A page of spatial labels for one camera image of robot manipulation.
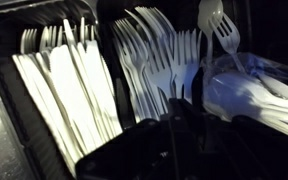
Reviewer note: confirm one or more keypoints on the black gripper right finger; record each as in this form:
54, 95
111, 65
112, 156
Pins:
195, 110

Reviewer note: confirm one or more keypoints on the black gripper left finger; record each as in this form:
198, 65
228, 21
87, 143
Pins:
175, 108

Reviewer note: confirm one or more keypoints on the white plastic fork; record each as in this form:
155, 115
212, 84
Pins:
130, 68
184, 71
157, 31
225, 33

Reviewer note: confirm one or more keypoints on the black cutlery tray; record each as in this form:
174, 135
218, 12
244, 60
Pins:
114, 76

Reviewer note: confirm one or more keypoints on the clear bag of white spoons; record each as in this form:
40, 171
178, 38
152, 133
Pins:
250, 95

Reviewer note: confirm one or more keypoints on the white plastic spoon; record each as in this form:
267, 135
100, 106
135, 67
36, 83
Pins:
210, 13

